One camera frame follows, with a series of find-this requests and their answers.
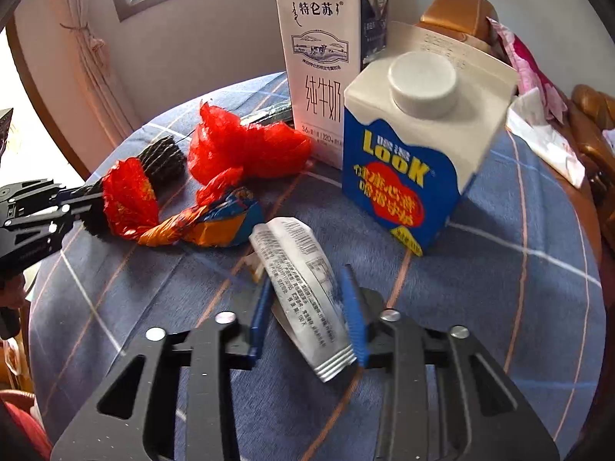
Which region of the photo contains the black corrugated wrapper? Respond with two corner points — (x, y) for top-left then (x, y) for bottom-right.
(82, 135), (186, 240)

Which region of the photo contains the blue white Look carton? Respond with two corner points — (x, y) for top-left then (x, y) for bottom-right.
(342, 21), (518, 256)

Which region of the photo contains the white printed snack wrapper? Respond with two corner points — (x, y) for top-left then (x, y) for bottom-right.
(249, 217), (356, 383)

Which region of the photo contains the red plastic bag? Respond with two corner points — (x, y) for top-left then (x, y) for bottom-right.
(188, 103), (313, 185)

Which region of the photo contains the person's left hand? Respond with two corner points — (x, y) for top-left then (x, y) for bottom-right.
(0, 273), (27, 309)

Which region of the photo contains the wooden stool red seat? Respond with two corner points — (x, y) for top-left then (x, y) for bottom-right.
(1, 336), (52, 460)

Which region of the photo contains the red orange blue wrapper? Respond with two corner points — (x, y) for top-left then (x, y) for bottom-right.
(132, 169), (264, 248)

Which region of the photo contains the pink white pillow on armchair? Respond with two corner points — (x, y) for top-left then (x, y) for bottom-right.
(487, 17), (568, 124)

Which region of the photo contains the white tall milk carton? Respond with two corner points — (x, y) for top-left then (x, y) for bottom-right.
(276, 0), (388, 169)

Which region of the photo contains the brown leather armchair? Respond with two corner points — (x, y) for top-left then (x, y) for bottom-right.
(417, 0), (602, 260)

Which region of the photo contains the left side pink curtain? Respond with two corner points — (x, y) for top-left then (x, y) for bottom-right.
(60, 0), (139, 146)

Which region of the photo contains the white cloth bag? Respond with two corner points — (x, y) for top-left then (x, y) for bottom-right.
(505, 86), (585, 189)

